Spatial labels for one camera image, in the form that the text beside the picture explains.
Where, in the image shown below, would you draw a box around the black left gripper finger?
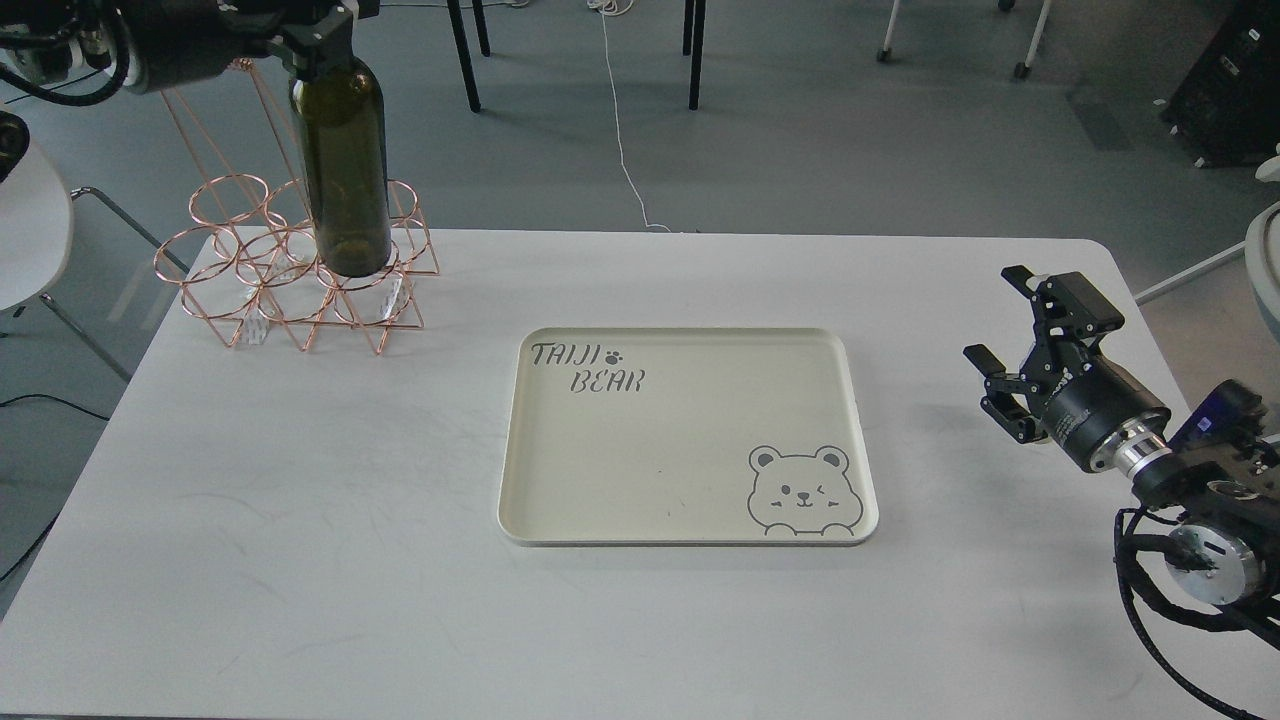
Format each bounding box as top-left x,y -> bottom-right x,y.
269,1 -> 381,82

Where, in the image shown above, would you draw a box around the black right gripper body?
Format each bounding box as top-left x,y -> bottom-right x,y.
1030,350 -> 1171,473

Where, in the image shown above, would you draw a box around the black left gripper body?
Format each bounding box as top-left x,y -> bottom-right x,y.
118,1 -> 301,94

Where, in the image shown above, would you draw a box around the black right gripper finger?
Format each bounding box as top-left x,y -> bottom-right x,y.
963,343 -> 1051,445
1001,265 -> 1125,373

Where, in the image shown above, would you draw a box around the dark green wine bottle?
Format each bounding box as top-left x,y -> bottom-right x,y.
289,56 -> 392,278

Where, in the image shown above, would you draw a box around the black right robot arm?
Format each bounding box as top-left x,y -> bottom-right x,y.
964,265 -> 1279,719

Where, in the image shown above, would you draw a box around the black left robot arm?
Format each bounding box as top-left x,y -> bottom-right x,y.
1,1 -> 381,108

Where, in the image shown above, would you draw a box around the black table legs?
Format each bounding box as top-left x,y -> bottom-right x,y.
440,1 -> 709,114

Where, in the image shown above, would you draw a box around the white chair right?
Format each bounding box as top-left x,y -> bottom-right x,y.
1134,202 -> 1279,337

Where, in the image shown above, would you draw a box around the white chair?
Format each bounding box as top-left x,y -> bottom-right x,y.
1134,202 -> 1279,337
1,108 -> 189,382

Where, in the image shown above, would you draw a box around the white chair left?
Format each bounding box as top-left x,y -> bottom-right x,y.
1,108 -> 189,382

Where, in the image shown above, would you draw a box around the white rolling chair legs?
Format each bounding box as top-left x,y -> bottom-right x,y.
876,1 -> 1057,82

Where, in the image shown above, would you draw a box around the black equipment case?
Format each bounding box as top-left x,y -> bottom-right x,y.
1160,1 -> 1279,168

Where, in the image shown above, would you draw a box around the cream bear serving tray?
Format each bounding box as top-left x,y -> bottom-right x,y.
497,327 -> 881,546

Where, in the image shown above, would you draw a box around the copper wire wine rack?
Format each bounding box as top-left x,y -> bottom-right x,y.
154,60 -> 442,354

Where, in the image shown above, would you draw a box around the white cable on floor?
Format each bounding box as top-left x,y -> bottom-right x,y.
585,0 -> 673,234

